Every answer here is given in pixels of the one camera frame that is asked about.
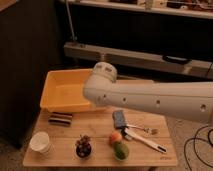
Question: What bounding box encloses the blue grey sponge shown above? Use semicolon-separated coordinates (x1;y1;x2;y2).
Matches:
112;110;126;129

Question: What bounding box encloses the green fruit in bowl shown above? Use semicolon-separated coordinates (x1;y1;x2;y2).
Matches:
113;142;129;160

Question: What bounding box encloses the dark striped rectangular block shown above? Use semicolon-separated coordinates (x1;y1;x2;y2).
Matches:
48;113;72;126

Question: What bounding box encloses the black cable on floor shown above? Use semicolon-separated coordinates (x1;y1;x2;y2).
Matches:
183;123;213;171

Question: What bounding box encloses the bowl of dark grapes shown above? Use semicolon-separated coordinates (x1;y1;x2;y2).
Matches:
76;135;92;158

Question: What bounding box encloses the orange peach fruit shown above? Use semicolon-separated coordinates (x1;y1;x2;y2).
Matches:
109;131;122;144

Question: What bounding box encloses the white black kitchen tool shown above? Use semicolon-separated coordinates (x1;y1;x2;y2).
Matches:
124;128;167;154

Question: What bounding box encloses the wooden table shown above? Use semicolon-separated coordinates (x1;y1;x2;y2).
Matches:
23;107;178;168

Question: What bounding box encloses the yellow plastic tray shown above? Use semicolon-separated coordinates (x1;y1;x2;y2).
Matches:
40;69;101;113

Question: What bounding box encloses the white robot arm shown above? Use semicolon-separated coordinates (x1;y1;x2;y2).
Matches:
83;62;213;124

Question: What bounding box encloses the silver fork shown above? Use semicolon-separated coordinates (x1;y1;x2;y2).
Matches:
127;124;158;135

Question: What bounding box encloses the white paper cup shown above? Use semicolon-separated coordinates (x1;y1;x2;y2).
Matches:
30;132;51;154

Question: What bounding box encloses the grey metal shelf rail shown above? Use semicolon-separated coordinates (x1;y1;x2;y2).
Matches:
64;42;213;79

